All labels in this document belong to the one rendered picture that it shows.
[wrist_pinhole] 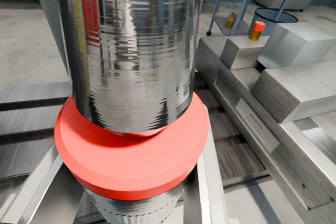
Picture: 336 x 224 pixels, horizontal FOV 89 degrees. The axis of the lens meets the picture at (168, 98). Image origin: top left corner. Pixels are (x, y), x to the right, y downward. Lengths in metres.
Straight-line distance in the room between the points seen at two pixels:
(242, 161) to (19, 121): 0.33
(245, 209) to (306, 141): 0.15
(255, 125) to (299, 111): 0.06
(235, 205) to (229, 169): 0.09
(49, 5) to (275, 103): 0.55
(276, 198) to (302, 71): 1.29
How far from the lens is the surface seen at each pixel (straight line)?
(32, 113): 0.34
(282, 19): 2.74
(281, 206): 1.51
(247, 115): 0.29
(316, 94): 0.25
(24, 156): 0.29
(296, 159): 0.25
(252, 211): 0.35
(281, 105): 0.24
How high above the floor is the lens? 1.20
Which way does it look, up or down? 44 degrees down
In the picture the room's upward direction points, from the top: 8 degrees clockwise
